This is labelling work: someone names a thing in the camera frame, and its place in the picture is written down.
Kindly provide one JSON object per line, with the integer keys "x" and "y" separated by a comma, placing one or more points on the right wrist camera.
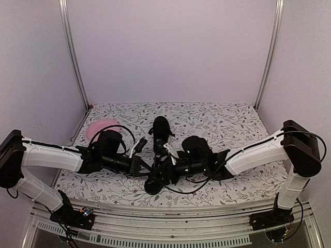
{"x": 165, "y": 149}

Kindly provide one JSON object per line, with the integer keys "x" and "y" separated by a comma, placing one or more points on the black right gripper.
{"x": 173, "y": 177}

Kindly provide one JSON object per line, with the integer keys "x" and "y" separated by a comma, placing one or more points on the floral patterned table mat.
{"x": 224, "y": 126}

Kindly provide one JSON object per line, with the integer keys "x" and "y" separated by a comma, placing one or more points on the pink plastic plate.
{"x": 97, "y": 126}

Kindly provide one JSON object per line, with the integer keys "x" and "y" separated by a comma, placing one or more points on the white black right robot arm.
{"x": 292, "y": 142}

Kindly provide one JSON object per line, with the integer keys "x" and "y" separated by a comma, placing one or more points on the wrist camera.
{"x": 165, "y": 149}
{"x": 138, "y": 147}

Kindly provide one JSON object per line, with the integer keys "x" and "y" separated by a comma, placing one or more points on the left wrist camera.
{"x": 138, "y": 147}

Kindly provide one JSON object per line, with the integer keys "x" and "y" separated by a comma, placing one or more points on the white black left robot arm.
{"x": 17, "y": 153}

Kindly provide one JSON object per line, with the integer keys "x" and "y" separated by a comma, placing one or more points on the black canvas shoe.
{"x": 154, "y": 187}
{"x": 160, "y": 130}

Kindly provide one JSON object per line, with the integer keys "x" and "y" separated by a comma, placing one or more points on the right aluminium frame post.
{"x": 270, "y": 54}

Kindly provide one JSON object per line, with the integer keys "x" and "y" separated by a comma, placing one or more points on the aluminium frame post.
{"x": 63, "y": 7}
{"x": 270, "y": 54}

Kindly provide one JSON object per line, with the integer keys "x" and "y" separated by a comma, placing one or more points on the left aluminium frame post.
{"x": 63, "y": 7}

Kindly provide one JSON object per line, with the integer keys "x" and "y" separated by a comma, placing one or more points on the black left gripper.
{"x": 135, "y": 167}

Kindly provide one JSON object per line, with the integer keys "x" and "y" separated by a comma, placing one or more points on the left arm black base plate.
{"x": 75, "y": 217}

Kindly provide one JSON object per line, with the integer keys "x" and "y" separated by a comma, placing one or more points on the aluminium front rail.
{"x": 215, "y": 226}

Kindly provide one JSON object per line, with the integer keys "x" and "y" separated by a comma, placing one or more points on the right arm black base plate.
{"x": 271, "y": 218}

